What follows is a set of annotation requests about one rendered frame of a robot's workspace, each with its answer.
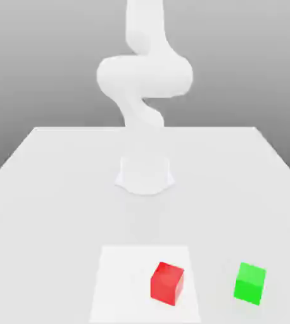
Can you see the small green cube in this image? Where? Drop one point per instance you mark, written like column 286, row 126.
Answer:
column 249, row 283

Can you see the small red cube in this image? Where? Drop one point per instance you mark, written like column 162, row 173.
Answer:
column 166, row 283

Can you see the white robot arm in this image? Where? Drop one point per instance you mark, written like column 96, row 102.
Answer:
column 145, row 76

